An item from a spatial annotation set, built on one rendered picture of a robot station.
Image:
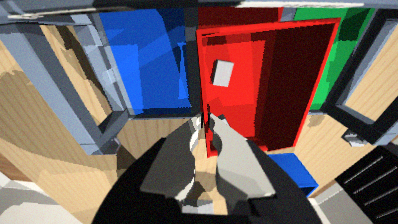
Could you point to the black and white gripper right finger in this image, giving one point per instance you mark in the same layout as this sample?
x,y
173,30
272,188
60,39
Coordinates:
x,y
245,172

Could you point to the grey metal shelf rack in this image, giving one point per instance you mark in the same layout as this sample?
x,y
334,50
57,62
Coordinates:
x,y
145,58

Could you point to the blue bin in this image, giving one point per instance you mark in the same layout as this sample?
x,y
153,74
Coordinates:
x,y
291,164

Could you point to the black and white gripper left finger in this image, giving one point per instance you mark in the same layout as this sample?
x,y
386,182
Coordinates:
x,y
166,169

